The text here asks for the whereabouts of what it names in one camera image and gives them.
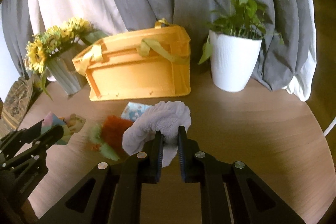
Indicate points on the sunflower bouquet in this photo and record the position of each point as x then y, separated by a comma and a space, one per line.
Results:
52, 43

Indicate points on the grey ribbed vase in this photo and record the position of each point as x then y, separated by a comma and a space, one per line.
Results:
67, 77

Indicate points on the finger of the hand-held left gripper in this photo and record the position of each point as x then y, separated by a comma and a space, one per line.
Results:
50, 137
26, 134

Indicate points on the orange plastic crate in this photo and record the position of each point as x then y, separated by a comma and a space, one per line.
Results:
136, 77

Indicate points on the purple fluffy scrunchie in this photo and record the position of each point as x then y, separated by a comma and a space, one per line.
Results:
162, 119

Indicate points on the white curved pole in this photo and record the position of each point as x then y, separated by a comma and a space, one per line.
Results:
330, 126

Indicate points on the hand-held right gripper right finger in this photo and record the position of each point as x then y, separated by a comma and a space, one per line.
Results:
182, 158

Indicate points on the white ribbed plant pot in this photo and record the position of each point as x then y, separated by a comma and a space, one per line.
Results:
233, 64

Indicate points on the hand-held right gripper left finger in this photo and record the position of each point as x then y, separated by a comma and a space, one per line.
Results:
158, 158

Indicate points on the green orange plush toy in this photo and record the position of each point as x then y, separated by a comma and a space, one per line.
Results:
113, 132

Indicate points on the green potted plant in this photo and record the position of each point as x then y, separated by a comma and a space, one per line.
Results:
241, 19

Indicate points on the brown patterned cloth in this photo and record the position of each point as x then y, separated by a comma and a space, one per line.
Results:
15, 100

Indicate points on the blue printed tissue pack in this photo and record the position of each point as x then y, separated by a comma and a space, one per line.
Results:
134, 109

